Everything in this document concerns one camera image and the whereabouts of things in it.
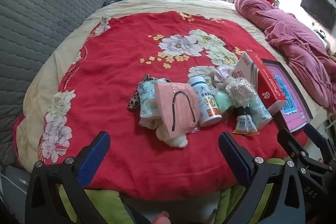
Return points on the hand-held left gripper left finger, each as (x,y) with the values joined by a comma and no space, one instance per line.
(94,158)

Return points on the white supplement bottle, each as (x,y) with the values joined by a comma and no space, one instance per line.
(204,103)

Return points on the red and white carton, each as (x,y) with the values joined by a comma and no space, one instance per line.
(267,82)

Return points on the leopard print scrunchie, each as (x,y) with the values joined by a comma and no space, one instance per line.
(132,103)

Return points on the yellow white tube packet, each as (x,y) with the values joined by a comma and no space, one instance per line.
(245,124)

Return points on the green egg sponge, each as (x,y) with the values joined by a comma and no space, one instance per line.
(223,103)

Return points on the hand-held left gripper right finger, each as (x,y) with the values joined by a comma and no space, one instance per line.
(233,158)

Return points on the mauve quilt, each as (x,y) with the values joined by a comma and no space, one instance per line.
(302,50)

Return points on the pink face mask pack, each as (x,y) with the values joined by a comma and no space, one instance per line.
(168,108)

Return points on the teal tissue packet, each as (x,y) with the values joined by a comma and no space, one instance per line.
(147,100)
(262,113)

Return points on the red floral blanket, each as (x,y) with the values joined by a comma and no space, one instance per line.
(118,69)
(157,2)

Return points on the brown fluffy toy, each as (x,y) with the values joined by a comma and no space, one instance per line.
(331,50)

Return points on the dark-rimmed pink tray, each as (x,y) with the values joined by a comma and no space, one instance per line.
(286,98)

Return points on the cream plush bunny purple bow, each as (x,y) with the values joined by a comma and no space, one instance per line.
(220,75)

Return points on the clear crinkled plastic bag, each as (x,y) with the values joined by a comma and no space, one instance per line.
(240,92)

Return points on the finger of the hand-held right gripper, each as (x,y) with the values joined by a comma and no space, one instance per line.
(316,134)
(288,141)

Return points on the black wall television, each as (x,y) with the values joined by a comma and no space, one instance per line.
(317,7)

